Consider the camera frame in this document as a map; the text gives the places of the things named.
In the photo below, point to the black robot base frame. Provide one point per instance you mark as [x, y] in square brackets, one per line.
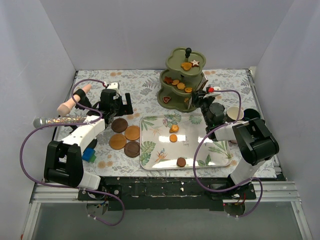
[161, 193]

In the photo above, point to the green toy block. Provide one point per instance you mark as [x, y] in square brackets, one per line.
[93, 158]

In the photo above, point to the leaf-patterned white tray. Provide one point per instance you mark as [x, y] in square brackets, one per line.
[157, 152]

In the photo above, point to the brown heart cookie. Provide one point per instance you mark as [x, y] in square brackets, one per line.
[186, 66]

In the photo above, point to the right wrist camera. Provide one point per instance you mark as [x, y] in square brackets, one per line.
[212, 91]

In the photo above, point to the dark wooden coaster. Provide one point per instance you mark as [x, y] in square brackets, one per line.
[132, 149]
[119, 125]

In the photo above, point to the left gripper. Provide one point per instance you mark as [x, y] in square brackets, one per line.
[122, 108]

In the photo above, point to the silver glitter microphone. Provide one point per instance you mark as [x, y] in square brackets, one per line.
[66, 121]

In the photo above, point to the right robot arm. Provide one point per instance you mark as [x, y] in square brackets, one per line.
[255, 142]

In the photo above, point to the blue toy block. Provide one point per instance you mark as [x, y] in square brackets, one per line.
[88, 154]

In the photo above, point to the cream mug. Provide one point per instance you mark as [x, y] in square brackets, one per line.
[234, 113]

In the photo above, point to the red iced heart cookie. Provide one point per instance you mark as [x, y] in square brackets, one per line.
[166, 99]

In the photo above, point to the floral tablecloth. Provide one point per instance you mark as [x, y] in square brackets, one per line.
[143, 86]

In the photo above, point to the dark blue mug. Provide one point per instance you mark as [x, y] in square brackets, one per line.
[249, 114]

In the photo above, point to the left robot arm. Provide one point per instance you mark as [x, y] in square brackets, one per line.
[64, 158]

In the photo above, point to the brown star cookie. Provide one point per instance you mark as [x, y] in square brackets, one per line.
[168, 80]

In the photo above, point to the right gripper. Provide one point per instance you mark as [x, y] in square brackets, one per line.
[199, 99]

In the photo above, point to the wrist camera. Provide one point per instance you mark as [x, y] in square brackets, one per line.
[212, 91]
[112, 86]

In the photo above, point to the dark chocolate round cookie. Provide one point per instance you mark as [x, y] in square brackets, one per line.
[181, 162]

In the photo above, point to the metal serving tongs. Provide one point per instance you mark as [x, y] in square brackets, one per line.
[200, 86]

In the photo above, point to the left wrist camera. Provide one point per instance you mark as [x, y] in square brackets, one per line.
[112, 86]

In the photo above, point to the green three-tier cake stand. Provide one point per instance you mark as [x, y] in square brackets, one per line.
[190, 78]

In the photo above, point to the white-iced star cookie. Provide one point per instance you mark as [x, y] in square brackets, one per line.
[194, 63]

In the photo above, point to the light wooden coaster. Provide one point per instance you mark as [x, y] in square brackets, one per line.
[132, 133]
[117, 141]

